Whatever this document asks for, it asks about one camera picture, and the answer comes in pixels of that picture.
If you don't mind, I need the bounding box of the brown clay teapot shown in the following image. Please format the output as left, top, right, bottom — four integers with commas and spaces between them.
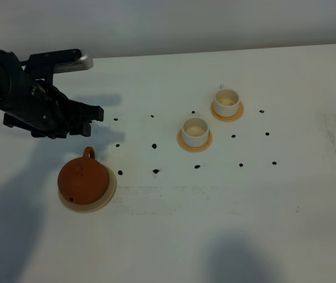
58, 147, 110, 205

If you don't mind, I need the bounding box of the orange round coaster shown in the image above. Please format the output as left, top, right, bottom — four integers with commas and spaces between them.
210, 102, 244, 122
177, 130, 213, 153

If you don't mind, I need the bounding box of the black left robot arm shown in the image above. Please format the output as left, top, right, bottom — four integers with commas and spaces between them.
0, 49, 104, 139

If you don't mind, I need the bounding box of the white teacup far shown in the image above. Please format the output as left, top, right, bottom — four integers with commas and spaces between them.
213, 84, 241, 117

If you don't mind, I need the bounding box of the white teacup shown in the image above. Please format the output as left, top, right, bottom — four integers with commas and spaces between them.
182, 117, 209, 147
213, 84, 241, 117

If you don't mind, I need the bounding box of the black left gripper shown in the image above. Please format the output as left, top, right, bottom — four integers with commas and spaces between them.
2, 52, 104, 139

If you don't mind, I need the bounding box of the orange round coaster far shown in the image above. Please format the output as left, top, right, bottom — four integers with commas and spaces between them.
210, 102, 244, 122

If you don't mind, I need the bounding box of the orange round coaster near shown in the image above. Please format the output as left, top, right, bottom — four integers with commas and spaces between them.
177, 130, 213, 153

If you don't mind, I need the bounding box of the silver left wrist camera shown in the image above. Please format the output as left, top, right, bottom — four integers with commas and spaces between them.
54, 52, 94, 74

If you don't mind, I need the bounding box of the white teacup near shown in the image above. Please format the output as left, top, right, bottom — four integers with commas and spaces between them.
182, 117, 209, 147

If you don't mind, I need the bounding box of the beige round teapot coaster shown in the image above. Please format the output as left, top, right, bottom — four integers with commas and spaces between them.
58, 166, 117, 213

